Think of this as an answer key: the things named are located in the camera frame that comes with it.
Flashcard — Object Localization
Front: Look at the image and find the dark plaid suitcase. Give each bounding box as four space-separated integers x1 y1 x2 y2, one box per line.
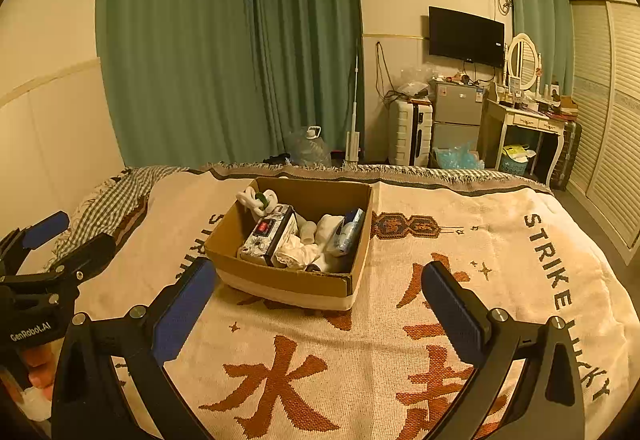
552 120 583 191

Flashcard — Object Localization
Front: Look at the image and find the blue plastic bag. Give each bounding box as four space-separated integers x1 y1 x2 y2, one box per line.
432 142 485 171

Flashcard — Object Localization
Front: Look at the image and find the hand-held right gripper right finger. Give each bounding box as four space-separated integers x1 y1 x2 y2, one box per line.
421 261 586 440

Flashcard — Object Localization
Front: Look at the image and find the white louvred wardrobe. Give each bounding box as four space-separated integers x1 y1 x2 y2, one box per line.
567 0 640 266

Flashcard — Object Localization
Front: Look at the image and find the oval white mirror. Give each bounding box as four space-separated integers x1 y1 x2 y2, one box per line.
505 33 543 93

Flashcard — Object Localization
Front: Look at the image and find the clear plastic bag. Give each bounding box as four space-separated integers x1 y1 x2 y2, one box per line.
395 67 432 99

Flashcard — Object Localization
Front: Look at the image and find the white mop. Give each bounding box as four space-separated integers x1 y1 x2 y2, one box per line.
345 40 362 166

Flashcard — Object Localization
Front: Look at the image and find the printed beige blanket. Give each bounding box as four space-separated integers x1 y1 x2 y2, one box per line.
75 163 633 440

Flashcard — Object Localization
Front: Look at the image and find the grey mini fridge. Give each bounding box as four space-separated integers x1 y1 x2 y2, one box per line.
431 80 486 166

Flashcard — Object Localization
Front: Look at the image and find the floral tissue pack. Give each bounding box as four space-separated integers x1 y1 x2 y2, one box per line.
237 204 297 266

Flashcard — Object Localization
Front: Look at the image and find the narrow green curtain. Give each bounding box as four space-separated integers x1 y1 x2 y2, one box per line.
501 0 576 96

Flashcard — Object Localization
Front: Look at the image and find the large clear water bottle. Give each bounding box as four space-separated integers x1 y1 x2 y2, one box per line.
289 125 332 168

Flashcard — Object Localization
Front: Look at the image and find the brown cardboard box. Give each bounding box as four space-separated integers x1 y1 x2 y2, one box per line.
204 177 375 312

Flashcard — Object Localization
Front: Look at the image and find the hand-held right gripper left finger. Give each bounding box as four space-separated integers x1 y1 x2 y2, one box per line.
50 257 218 440

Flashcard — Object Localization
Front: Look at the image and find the checked bed sheet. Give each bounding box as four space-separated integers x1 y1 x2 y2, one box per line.
45 165 189 271

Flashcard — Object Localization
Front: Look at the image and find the white dressing table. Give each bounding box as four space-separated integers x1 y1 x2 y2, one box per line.
479 96 572 188

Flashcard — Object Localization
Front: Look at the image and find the waste basket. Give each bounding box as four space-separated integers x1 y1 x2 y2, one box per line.
500 145 536 176

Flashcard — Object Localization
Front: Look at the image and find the person's left hand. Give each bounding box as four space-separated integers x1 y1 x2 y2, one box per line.
22 345 60 403

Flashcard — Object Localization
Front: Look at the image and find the white suitcase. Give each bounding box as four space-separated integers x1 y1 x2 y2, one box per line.
388 97 434 167

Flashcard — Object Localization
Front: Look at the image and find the white towel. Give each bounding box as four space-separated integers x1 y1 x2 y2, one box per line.
312 214 351 272

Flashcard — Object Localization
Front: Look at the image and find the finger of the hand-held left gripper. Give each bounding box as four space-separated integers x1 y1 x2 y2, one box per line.
45 234 117 288
0 211 71 255

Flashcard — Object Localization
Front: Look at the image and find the dark hanging cable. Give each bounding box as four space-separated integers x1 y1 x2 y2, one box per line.
375 40 401 102

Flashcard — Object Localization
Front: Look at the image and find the black wall television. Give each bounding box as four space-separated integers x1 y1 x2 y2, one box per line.
428 6 506 69

